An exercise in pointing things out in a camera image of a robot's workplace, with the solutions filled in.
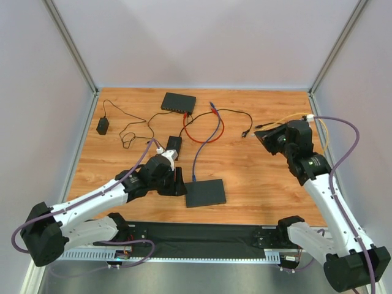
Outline black network switch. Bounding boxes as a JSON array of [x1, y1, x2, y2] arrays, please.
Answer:
[[160, 92, 196, 115], [185, 179, 227, 208]]

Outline yellow ethernet cable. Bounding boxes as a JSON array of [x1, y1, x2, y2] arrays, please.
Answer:
[[251, 113, 330, 156]]

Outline blue ethernet cable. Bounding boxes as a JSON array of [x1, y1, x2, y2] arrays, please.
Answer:
[[191, 102, 222, 181]]

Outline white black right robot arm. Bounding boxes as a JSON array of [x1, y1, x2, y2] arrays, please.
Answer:
[[254, 115, 391, 293]]

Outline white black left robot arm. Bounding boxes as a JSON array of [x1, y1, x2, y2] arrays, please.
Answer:
[[20, 149, 187, 267]]

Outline small black middle box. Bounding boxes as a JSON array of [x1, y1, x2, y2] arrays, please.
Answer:
[[166, 136, 183, 161]]

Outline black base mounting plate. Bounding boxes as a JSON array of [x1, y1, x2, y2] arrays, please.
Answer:
[[112, 222, 299, 259]]

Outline black power adapter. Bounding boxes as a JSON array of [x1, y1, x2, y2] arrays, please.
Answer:
[[96, 116, 110, 135]]

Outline black cable with usb plug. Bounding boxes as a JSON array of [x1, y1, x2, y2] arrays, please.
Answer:
[[178, 108, 254, 138]]

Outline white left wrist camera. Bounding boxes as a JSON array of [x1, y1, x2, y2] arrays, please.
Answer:
[[156, 147, 178, 170]]

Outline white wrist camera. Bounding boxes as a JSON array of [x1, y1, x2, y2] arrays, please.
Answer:
[[156, 147, 178, 170], [301, 114, 315, 123]]

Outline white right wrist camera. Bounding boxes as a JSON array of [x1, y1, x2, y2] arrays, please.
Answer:
[[301, 114, 315, 123]]

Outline red ethernet cable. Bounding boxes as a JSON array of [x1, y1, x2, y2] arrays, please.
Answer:
[[183, 108, 226, 144]]

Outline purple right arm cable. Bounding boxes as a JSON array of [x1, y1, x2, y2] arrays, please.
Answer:
[[280, 116, 379, 294]]

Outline thin black adapter cable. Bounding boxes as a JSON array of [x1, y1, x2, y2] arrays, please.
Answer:
[[102, 99, 171, 150]]

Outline right aluminium frame post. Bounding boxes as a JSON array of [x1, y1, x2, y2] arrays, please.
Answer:
[[308, 0, 369, 97]]

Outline aluminium frame post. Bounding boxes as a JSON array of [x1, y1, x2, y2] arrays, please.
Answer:
[[42, 0, 99, 94], [308, 0, 369, 97]]

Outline aluminium front frame rail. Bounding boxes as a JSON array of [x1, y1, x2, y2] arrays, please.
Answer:
[[18, 222, 386, 294]]

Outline left aluminium frame post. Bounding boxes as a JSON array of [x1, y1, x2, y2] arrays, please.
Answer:
[[42, 0, 99, 94]]

